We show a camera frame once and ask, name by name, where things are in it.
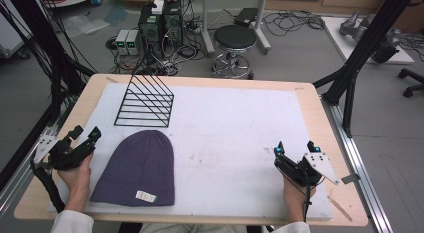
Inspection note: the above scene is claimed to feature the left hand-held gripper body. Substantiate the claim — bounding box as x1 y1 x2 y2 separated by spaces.
32 133 97 171

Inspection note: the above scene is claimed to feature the black frame post with cables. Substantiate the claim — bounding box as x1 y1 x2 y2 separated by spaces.
0 0 98 127

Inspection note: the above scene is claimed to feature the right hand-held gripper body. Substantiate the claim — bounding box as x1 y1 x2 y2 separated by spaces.
273 151 341 188

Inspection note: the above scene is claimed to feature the black office chair base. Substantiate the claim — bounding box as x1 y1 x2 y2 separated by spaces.
397 67 424 99

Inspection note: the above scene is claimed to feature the white box on tower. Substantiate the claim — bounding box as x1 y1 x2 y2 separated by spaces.
150 0 166 16

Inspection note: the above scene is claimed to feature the black round stool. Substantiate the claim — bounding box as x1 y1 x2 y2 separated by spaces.
211 24 259 81

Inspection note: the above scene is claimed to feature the flat black box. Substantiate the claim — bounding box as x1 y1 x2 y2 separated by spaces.
233 7 260 28

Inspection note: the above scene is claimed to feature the tangle of cables by towers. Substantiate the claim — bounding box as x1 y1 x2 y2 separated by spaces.
105 22 208 77

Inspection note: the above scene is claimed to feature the grey tape piece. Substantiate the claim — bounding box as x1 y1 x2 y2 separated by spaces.
340 173 362 185

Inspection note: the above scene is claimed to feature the white stand leg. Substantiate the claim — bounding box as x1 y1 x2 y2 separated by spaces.
199 0 217 55
253 0 273 56

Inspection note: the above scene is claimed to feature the beige tape strip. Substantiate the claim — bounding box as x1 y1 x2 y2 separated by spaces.
326 194 354 223

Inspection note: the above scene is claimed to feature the white foam mat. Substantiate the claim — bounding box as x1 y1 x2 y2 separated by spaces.
49 82 335 222

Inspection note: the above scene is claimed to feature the black metal frame strut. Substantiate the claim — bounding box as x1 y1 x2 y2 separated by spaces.
312 0 418 139

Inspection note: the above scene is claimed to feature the thin black cable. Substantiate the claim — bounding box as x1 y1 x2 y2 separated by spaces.
274 162 326 223

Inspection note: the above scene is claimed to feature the person's left hand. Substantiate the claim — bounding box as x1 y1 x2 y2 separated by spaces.
56 152 95 214

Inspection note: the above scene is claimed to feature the black computer tower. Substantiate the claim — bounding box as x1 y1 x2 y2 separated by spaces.
162 0 185 50
137 3 165 60

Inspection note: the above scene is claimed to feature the tangle of black floor cables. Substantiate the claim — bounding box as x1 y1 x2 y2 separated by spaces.
262 8 326 38

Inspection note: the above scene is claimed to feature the purple knitted beanie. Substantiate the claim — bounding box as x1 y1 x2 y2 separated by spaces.
89 129 176 208

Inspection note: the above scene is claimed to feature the white power supply unit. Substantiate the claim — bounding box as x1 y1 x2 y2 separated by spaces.
126 29 142 56
114 29 130 56

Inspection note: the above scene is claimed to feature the aluminium rail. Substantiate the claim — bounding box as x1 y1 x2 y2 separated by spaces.
0 101 78 218
320 94 395 233

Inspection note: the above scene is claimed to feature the white floor board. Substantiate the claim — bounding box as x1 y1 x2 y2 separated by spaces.
320 15 416 66

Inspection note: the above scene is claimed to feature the person's right hand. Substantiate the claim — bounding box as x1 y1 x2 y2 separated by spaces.
282 174 317 224

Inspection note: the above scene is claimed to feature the thick black sleeved cable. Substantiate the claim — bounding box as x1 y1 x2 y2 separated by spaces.
29 152 67 214

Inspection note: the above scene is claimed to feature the wooden table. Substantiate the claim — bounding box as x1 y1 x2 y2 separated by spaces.
13 73 370 228

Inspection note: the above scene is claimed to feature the black wire rack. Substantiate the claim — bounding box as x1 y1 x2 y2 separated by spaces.
113 74 175 129

